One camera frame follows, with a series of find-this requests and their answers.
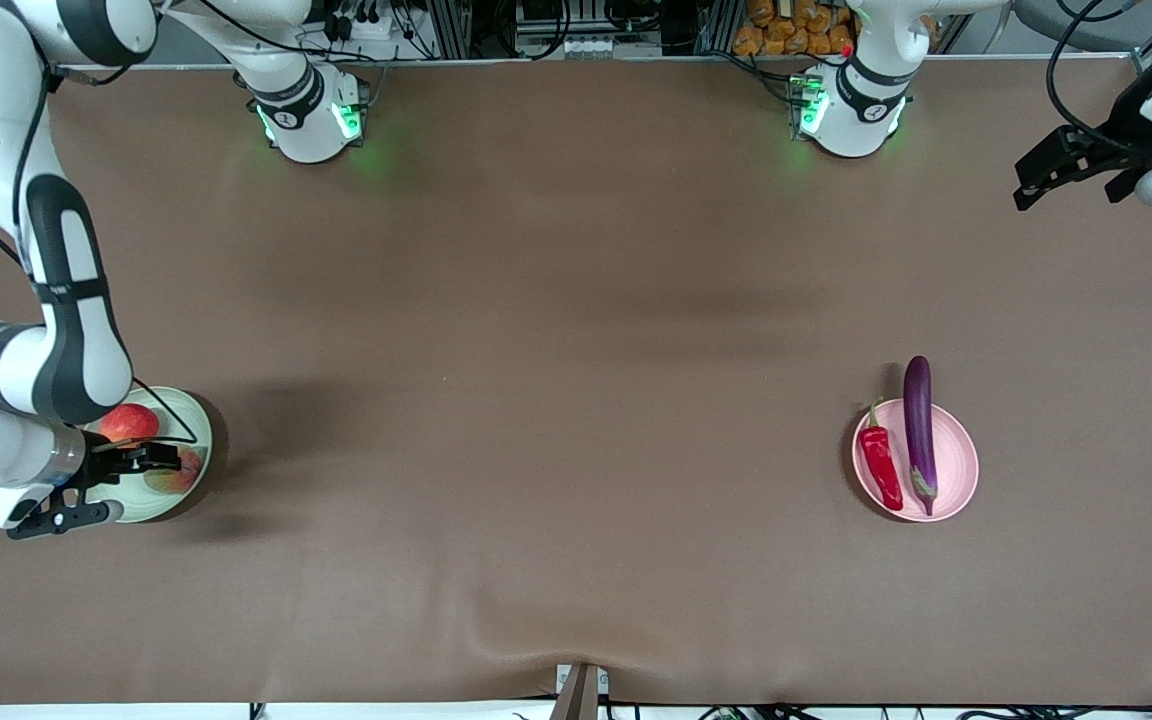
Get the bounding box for yellow pink peach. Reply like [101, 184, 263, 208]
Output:
[141, 447, 205, 496]

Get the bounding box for red apple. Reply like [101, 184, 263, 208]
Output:
[99, 403, 161, 446]

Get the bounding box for long purple eggplant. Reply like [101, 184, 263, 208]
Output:
[902, 355, 938, 518]

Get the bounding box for red chili pepper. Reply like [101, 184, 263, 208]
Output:
[858, 398, 905, 512]

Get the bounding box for light green round plate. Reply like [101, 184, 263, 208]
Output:
[84, 386, 214, 525]

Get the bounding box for orange snack bags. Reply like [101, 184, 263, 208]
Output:
[733, 0, 857, 57]

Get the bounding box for pink round plate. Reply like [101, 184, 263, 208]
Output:
[851, 398, 980, 523]

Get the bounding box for large table cover mat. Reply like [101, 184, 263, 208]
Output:
[0, 55, 1152, 706]

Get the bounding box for white power strip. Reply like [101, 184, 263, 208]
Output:
[321, 8, 407, 43]

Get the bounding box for metal table edge bracket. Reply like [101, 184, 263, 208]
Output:
[554, 663, 611, 720]

